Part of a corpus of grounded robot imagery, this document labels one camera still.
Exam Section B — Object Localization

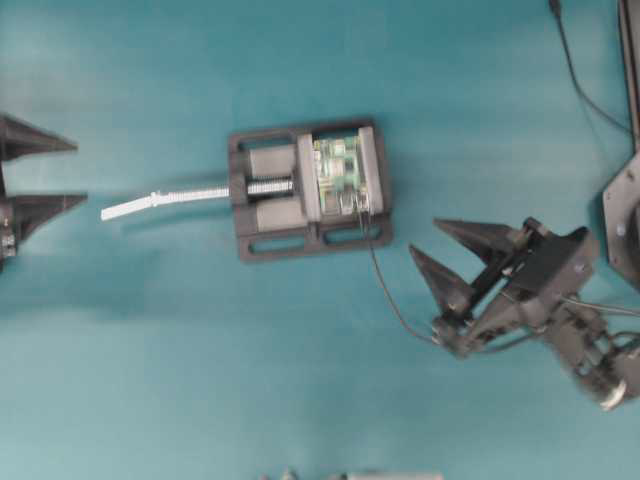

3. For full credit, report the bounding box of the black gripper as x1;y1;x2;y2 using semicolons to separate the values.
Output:
408;217;599;358

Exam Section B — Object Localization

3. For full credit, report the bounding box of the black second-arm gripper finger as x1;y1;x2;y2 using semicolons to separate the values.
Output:
1;113;78;162
1;193;88;268

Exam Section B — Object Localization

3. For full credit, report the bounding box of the black USB cable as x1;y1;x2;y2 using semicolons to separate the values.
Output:
354;197;531;351

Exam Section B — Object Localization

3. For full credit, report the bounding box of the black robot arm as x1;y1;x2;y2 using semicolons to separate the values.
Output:
100;119;639;411

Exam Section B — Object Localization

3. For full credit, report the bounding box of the green Raspberry Pi board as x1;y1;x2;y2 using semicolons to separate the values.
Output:
312;135;369;217

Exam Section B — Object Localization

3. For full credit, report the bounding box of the black bench vise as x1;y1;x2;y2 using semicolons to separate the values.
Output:
228;117;393;262

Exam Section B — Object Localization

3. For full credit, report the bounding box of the black background cable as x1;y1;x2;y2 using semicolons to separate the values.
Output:
547;0;637;136

